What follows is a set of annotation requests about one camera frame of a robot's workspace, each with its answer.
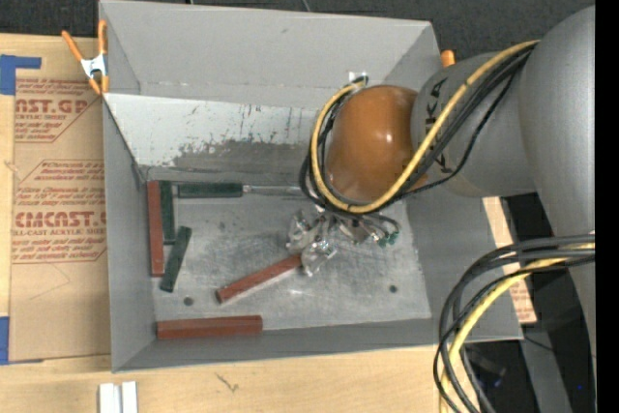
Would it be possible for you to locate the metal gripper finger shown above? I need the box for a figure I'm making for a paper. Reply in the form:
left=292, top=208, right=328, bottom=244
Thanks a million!
left=286, top=211, right=321, bottom=253
left=300, top=239, right=339, bottom=278

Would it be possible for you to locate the red-brown block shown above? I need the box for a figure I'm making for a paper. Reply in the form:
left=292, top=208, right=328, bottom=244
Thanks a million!
left=215, top=252, right=305, bottom=306
left=146, top=179, right=166, bottom=279
left=155, top=314, right=264, bottom=340

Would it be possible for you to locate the dark green flat block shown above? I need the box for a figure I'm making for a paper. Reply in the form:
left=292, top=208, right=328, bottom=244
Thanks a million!
left=159, top=224, right=193, bottom=293
left=160, top=180, right=177, bottom=245
left=176, top=182, right=245, bottom=200

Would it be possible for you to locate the grey metal bin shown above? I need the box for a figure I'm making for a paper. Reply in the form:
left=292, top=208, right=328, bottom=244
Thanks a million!
left=98, top=0, right=526, bottom=373

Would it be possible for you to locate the brown cardboard board red print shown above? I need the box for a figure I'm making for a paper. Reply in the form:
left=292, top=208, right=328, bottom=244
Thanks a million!
left=0, top=32, right=539, bottom=365

